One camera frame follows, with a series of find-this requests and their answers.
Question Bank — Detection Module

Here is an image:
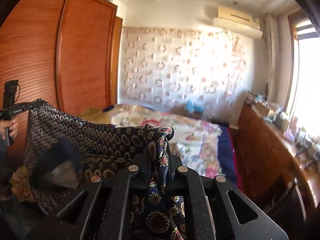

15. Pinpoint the navy patterned silk garment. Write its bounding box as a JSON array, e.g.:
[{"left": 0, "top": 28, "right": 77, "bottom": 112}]
[{"left": 24, "top": 100, "right": 185, "bottom": 239}]

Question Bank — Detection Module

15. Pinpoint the person left hand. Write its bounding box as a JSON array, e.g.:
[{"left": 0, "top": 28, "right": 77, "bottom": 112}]
[{"left": 0, "top": 116, "right": 19, "bottom": 139}]

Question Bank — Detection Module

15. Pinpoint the navy blue blanket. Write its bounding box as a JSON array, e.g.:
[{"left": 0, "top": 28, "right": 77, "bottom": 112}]
[{"left": 217, "top": 125, "right": 242, "bottom": 189}]

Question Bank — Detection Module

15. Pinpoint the floral bed quilt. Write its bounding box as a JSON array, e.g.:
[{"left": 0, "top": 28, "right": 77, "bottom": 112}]
[{"left": 106, "top": 104, "right": 223, "bottom": 178}]

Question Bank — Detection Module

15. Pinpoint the wooden sideboard cabinet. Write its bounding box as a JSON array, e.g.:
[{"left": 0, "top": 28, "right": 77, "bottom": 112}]
[{"left": 236, "top": 104, "right": 319, "bottom": 217}]

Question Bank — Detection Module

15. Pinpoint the wooden louvered wardrobe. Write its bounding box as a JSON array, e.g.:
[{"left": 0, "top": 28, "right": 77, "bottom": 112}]
[{"left": 0, "top": 0, "right": 124, "bottom": 165}]

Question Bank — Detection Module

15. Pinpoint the gold embroidered cushion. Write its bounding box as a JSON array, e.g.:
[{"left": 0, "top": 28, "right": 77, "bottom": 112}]
[{"left": 78, "top": 108, "right": 111, "bottom": 124}]

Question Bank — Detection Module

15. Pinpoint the teal item behind bed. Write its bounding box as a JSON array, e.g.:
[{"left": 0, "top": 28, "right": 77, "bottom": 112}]
[{"left": 184, "top": 100, "right": 204, "bottom": 113}]

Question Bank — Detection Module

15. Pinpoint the cardboard box on sideboard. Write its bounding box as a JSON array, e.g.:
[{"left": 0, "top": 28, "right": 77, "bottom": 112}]
[{"left": 253, "top": 102, "right": 273, "bottom": 117}]

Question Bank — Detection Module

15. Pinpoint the beige window drape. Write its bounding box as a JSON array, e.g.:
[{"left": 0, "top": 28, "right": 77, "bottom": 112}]
[{"left": 265, "top": 14, "right": 279, "bottom": 102}]

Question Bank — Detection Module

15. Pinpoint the sheer circle pattern curtain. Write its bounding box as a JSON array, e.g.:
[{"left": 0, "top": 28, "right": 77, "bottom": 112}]
[{"left": 119, "top": 27, "right": 248, "bottom": 112}]

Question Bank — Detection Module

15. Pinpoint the white wall air conditioner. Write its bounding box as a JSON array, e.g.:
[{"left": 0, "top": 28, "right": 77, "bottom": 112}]
[{"left": 213, "top": 6, "right": 263, "bottom": 40}]

